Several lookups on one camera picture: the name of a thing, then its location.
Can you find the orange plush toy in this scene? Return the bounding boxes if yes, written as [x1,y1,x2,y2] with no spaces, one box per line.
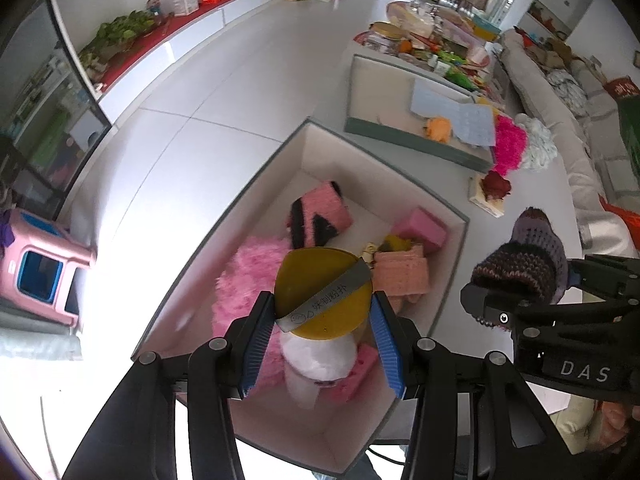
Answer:
[424,116,455,142]

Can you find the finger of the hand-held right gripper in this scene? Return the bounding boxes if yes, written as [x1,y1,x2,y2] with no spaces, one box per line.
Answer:
[567,254,640,301]
[460,282,556,331]

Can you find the pale mint fluffy cloth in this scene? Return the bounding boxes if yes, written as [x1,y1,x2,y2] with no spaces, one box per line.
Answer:
[515,112,558,173]

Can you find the red fabric rose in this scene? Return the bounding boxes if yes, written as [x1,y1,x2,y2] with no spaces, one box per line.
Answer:
[480,170,515,201]

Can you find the red cushion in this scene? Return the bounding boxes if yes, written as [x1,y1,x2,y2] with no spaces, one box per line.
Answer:
[602,76,640,106]

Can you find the green potted plants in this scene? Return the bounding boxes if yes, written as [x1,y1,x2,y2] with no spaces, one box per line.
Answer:
[77,10,156,68]

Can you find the grey patterned cushion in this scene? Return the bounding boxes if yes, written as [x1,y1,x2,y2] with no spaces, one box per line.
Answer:
[545,67,588,121]

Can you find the light blue checked cloth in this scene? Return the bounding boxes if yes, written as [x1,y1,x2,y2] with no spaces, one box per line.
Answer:
[452,102,497,148]

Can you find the cream sofa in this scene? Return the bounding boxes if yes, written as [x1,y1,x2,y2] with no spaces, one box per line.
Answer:
[497,27,640,456]

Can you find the magenta fluffy cloth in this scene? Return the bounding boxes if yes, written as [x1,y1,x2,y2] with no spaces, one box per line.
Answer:
[492,114,528,177]

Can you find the pink black knitted sock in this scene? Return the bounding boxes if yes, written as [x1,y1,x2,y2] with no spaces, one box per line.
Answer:
[285,200,346,250]
[295,181,354,233]

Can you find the peach knitted scarf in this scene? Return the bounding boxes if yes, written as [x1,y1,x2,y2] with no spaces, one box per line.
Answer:
[372,247,432,311]

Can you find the yellow plush item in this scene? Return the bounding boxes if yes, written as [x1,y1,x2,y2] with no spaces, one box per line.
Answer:
[377,235,416,256]

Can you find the grey storage box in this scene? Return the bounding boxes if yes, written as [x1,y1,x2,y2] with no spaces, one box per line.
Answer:
[131,117,471,476]

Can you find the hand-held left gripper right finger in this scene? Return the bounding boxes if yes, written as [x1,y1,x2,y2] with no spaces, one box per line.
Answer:
[370,291,583,480]

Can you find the cream small box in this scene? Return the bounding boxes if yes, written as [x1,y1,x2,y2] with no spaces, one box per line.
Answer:
[468,175,507,218]

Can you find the pile of packaged goods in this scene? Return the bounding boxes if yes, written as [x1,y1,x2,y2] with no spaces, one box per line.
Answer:
[352,0,503,91]

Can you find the pale green foam sheet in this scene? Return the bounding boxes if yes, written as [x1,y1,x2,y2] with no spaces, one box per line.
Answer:
[0,300,83,361]

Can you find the green cushion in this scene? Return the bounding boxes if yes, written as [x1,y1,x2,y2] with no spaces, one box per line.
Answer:
[619,97,640,166]

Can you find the pink sponge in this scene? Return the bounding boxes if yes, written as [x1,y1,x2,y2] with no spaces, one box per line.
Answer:
[325,342,381,406]
[392,206,447,256]

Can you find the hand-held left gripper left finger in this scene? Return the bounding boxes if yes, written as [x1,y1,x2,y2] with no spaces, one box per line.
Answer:
[62,292,277,480]

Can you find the glass door cabinet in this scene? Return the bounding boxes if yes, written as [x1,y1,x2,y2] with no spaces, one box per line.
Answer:
[0,7,113,221]

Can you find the pink plastic stool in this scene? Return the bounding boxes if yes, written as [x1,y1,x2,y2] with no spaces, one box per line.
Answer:
[0,207,98,331]

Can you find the white cabinet with red top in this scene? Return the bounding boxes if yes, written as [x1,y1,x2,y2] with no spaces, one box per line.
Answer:
[50,0,296,126]

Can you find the person's right hand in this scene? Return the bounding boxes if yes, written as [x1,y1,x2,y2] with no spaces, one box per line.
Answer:
[595,397,640,456]

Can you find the light pink fluffy cloth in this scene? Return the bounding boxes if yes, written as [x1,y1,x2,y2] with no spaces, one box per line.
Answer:
[210,235,296,391]

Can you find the red bag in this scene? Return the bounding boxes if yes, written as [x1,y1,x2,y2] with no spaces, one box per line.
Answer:
[597,195,640,253]

